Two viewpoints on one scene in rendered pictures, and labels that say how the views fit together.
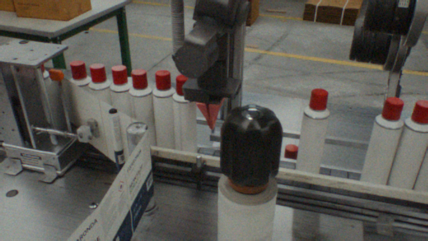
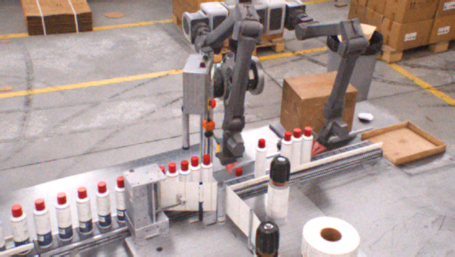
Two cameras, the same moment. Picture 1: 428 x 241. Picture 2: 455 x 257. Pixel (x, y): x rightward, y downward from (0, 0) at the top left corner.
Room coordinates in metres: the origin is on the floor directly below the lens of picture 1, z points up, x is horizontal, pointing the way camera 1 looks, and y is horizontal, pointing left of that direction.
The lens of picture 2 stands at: (-0.81, 1.45, 2.47)
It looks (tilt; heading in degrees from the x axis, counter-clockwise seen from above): 31 degrees down; 316
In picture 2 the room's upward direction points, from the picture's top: 1 degrees clockwise
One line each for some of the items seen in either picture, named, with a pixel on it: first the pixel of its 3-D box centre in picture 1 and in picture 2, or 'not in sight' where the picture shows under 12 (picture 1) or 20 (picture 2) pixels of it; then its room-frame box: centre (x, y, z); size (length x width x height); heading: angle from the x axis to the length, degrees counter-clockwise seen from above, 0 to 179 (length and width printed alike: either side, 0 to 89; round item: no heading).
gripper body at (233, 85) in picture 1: (212, 74); (228, 150); (0.67, -0.01, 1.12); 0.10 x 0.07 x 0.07; 74
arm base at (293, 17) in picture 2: not in sight; (299, 19); (0.92, -0.70, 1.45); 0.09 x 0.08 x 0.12; 69
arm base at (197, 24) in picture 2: not in sight; (201, 32); (1.10, -0.24, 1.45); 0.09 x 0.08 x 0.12; 69
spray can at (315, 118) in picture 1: (313, 135); (260, 158); (0.68, -0.22, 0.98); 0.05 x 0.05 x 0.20
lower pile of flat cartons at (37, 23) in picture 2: (332, 9); (57, 15); (4.94, -1.57, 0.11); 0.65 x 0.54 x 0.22; 66
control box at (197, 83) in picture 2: not in sight; (198, 84); (0.83, 0.02, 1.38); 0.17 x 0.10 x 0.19; 129
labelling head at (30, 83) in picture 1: (40, 107); (145, 201); (0.75, 0.37, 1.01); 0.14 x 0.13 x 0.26; 74
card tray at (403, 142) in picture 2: not in sight; (402, 141); (0.44, -1.02, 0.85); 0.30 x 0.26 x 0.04; 74
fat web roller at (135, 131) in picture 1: (141, 169); (221, 202); (0.57, 0.13, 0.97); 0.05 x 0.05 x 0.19
